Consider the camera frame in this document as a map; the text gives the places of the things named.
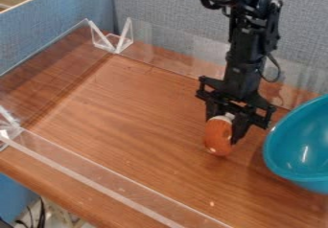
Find black floor cables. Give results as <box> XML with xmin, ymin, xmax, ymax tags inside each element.
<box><xmin>0</xmin><ymin>196</ymin><xmax>48</xmax><ymax>228</ymax></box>

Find clear acrylic corner bracket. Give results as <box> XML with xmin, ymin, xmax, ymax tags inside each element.
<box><xmin>87</xmin><ymin>18</ymin><xmax>134</xmax><ymax>54</ymax></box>

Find clear acrylic barrier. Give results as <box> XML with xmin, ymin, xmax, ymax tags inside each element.
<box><xmin>0</xmin><ymin>105</ymin><xmax>231</xmax><ymax>228</ymax></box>
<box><xmin>122</xmin><ymin>18</ymin><xmax>328</xmax><ymax>94</ymax></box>
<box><xmin>0</xmin><ymin>18</ymin><xmax>94</xmax><ymax>78</ymax></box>

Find clear acrylic left barrier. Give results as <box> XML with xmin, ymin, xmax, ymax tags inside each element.
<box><xmin>0</xmin><ymin>18</ymin><xmax>94</xmax><ymax>78</ymax></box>

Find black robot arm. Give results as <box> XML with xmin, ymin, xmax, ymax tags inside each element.
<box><xmin>195</xmin><ymin>0</ymin><xmax>284</xmax><ymax>143</ymax></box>

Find clear acrylic front barrier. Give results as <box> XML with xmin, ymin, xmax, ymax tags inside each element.
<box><xmin>0</xmin><ymin>105</ymin><xmax>231</xmax><ymax>228</ymax></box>

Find clear acrylic back barrier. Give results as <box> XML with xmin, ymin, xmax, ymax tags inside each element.
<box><xmin>122</xmin><ymin>18</ymin><xmax>328</xmax><ymax>94</ymax></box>

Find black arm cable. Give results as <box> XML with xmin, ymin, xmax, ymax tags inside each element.
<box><xmin>258</xmin><ymin>54</ymin><xmax>284</xmax><ymax>83</ymax></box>

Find brown toy mushroom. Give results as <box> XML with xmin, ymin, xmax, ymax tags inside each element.
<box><xmin>203</xmin><ymin>113</ymin><xmax>234</xmax><ymax>156</ymax></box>

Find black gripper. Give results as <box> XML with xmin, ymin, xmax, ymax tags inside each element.
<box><xmin>195</xmin><ymin>76</ymin><xmax>277</xmax><ymax>144</ymax></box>

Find blue plastic bowl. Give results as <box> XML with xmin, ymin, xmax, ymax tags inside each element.
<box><xmin>262</xmin><ymin>94</ymin><xmax>328</xmax><ymax>194</ymax></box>

